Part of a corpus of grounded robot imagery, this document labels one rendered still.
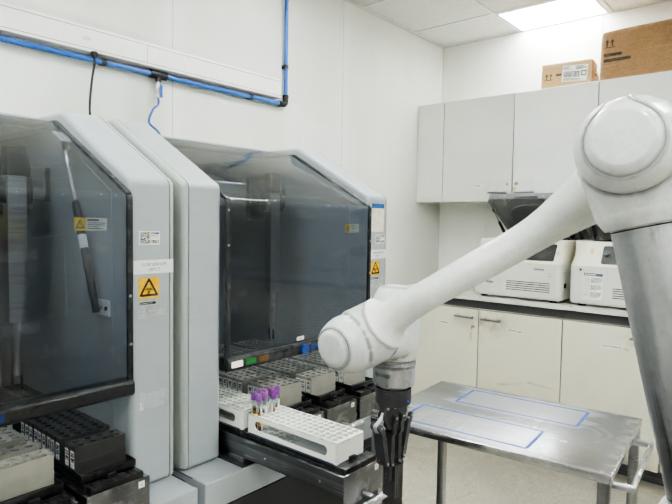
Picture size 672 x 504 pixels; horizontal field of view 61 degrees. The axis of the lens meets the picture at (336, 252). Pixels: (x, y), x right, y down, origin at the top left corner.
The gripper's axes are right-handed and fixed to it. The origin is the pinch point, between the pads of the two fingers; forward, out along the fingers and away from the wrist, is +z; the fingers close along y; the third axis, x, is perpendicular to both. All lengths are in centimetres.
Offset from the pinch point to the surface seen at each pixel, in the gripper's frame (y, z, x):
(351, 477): 4.3, 0.5, -7.3
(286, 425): 4.9, -6.0, -26.8
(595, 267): -229, -32, -26
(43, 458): 52, -7, -46
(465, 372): -228, 41, -101
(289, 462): 6.9, 1.3, -23.6
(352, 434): -1.3, -6.2, -11.8
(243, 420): 4.8, -3.3, -42.4
